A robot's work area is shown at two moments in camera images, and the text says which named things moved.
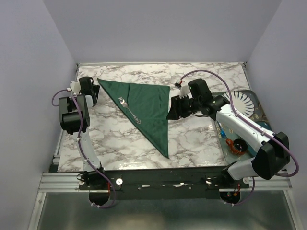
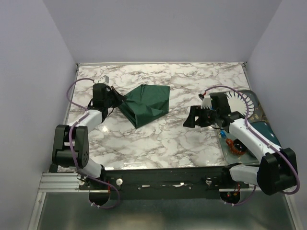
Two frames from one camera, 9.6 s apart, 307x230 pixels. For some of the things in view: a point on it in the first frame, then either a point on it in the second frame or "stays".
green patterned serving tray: x=258 y=115 stays
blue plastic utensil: x=222 y=133 stays
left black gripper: x=96 y=87 to x=120 y=98
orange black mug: x=238 y=146 stays
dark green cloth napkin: x=117 y=89 to x=146 y=103
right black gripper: x=177 y=109 to x=195 y=110
